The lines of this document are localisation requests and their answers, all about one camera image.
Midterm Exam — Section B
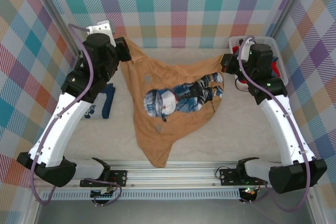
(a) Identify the tan printed t-shirt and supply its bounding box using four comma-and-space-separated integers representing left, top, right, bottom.
119, 37, 228, 169

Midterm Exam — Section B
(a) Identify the white plastic laundry basket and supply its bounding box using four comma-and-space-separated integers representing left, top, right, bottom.
228, 36, 289, 92

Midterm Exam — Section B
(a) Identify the folded blue and white t-shirt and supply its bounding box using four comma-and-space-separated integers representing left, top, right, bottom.
80, 82, 117, 121

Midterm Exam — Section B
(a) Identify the small circuit board with led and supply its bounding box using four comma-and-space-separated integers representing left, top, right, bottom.
240, 187, 258, 201

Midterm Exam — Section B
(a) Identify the grey metal panel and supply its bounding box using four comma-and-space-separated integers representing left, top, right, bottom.
34, 199, 316, 224

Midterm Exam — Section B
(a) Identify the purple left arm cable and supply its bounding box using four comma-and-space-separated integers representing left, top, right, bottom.
29, 23, 123, 207

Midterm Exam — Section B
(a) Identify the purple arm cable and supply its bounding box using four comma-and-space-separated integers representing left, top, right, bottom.
29, 23, 123, 207
237, 35, 312, 213

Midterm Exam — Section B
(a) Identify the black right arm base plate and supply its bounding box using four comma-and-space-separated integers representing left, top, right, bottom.
219, 167, 268, 187

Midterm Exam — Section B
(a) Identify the aluminium mounting rail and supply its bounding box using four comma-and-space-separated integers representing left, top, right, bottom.
28, 159, 276, 190

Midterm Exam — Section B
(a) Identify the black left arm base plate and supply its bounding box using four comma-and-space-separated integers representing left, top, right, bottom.
79, 169, 129, 188

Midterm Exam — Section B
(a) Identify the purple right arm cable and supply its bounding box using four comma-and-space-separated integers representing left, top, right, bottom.
237, 35, 312, 213

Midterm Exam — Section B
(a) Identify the white slotted cable tray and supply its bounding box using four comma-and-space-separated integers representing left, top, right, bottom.
41, 188, 241, 201

